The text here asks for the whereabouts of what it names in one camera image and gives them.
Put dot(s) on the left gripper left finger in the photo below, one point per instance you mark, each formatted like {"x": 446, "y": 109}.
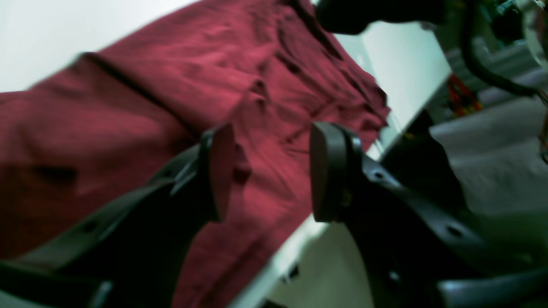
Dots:
{"x": 128, "y": 254}

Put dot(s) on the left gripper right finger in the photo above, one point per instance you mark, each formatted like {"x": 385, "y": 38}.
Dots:
{"x": 417, "y": 255}

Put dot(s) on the red long-sleeve T-shirt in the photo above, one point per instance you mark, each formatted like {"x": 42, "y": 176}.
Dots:
{"x": 105, "y": 124}

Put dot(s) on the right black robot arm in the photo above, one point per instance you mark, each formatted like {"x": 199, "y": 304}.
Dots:
{"x": 500, "y": 22}

